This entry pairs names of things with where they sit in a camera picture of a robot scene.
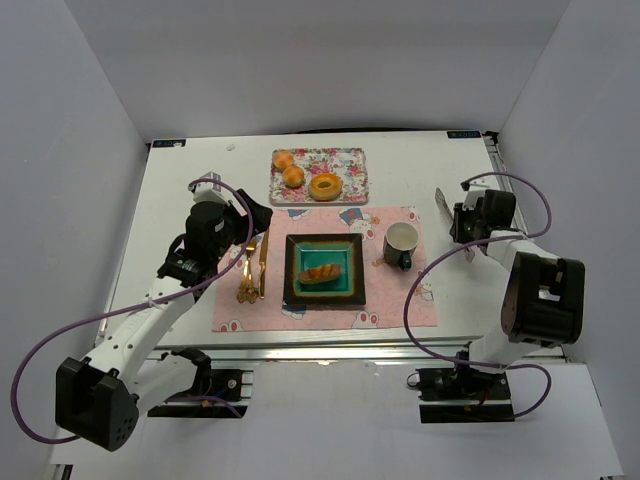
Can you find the metal tongs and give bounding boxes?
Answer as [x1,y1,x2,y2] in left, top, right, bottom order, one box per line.
[434,187,475,263]

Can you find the brown striped bread loaf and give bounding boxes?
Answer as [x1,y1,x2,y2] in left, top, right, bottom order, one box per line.
[297,264,341,285]

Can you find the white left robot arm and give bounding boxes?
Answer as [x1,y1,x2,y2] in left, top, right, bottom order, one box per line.
[55,190,273,451]

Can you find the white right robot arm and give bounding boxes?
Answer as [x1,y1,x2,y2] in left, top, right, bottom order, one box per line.
[450,187,586,373]

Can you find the round bun front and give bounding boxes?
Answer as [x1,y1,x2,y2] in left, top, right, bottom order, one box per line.
[282,165,305,188]

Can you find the round bun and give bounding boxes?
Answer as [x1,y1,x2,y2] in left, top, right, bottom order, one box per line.
[282,165,305,188]
[272,150,295,171]

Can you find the gold knife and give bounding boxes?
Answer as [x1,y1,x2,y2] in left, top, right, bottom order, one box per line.
[257,230,270,299]

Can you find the round bun back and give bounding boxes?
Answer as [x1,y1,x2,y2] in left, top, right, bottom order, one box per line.
[272,150,295,171]

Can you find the floral rectangular tray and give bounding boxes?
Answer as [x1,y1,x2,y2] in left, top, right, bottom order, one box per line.
[269,147,369,206]

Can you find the dark green mug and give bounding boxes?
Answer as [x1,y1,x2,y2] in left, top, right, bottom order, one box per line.
[383,222,420,271]

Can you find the gold fork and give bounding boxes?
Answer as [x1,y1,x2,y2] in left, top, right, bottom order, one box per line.
[236,238,257,303]

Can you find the green square plate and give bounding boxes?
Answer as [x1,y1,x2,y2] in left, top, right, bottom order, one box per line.
[283,233,366,308]

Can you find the pink bunny placemat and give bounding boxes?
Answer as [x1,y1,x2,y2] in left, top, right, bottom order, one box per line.
[212,206,426,333]

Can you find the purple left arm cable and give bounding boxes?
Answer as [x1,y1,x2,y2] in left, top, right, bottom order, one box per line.
[9,179,254,445]

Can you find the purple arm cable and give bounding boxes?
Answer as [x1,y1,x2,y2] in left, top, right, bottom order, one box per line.
[402,171,554,420]
[9,179,254,445]

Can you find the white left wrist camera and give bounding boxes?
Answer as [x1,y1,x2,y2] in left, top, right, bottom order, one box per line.
[188,171,226,205]

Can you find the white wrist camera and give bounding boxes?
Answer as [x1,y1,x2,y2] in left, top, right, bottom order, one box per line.
[461,181,491,211]
[188,171,226,205]

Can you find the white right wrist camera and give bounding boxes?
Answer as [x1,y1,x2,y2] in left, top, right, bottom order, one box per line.
[461,181,491,211]

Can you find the ring doughnut bread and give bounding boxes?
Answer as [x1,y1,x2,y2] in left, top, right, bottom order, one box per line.
[308,172,343,202]

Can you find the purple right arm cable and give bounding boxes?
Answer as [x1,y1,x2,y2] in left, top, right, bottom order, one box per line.
[402,171,554,420]

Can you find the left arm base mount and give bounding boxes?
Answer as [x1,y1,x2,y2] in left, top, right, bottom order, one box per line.
[147,363,254,419]

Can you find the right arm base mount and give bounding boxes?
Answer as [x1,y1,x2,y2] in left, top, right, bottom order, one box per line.
[406,366,515,424]

